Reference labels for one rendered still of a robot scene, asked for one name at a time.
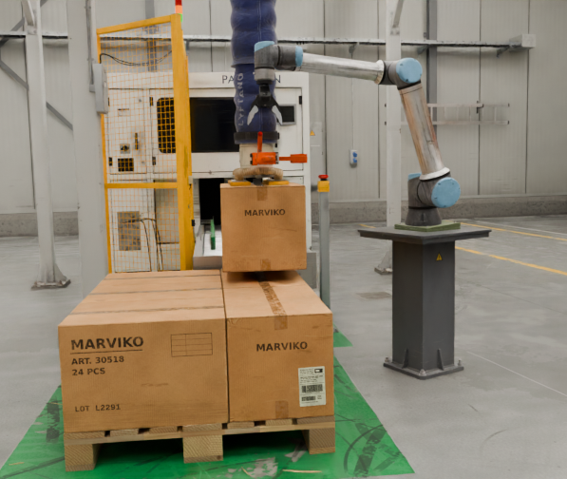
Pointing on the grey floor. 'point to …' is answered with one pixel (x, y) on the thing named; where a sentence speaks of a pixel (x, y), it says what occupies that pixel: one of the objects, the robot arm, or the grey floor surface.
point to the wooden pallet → (197, 438)
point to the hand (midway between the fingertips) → (265, 125)
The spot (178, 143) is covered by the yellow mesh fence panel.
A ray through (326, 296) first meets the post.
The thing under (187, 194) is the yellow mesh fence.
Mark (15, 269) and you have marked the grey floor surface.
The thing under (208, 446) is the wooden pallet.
